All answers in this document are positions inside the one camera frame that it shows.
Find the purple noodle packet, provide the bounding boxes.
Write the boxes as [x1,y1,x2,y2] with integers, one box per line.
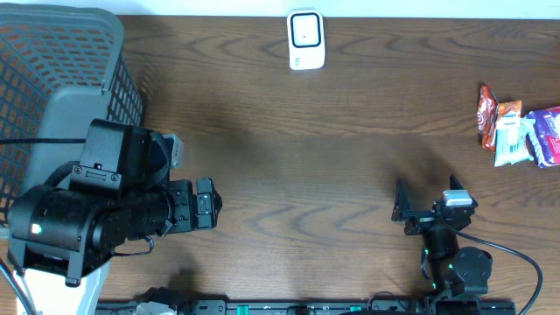
[526,106,559,168]

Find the right black cable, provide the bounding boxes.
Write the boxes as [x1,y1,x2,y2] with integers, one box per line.
[441,218,544,315]

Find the red orange snack bar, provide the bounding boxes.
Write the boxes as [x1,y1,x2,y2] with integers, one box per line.
[477,84,498,152]

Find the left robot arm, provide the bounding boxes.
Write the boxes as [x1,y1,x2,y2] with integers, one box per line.
[1,119,222,314]

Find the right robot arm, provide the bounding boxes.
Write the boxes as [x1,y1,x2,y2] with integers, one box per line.
[391,175,493,314]

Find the grey plastic mesh basket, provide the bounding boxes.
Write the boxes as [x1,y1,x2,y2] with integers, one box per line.
[1,3,145,227]

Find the mint green snack packet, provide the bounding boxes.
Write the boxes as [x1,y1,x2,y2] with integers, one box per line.
[494,118,535,167]

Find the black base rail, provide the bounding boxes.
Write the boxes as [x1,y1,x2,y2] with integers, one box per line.
[94,288,516,315]

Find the small orange box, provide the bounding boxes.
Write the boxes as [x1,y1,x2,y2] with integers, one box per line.
[495,101,522,154]

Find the white barcode scanner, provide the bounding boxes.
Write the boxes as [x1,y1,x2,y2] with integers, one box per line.
[286,10,326,71]

